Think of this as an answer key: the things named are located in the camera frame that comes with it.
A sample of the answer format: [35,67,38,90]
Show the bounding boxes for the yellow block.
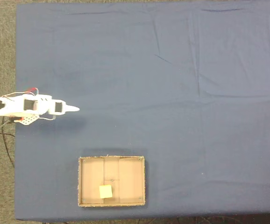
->
[99,184,114,199]

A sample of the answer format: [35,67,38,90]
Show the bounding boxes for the open cardboard box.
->
[78,155,147,208]

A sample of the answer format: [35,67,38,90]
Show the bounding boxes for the white perforated mounting plate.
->
[14,114,40,126]

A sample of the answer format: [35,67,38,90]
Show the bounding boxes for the blue table cloth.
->
[14,1,270,221]

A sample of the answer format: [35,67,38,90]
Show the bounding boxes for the red and white wires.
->
[0,87,39,99]

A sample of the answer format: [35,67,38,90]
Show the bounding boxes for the black power cable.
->
[0,117,17,169]

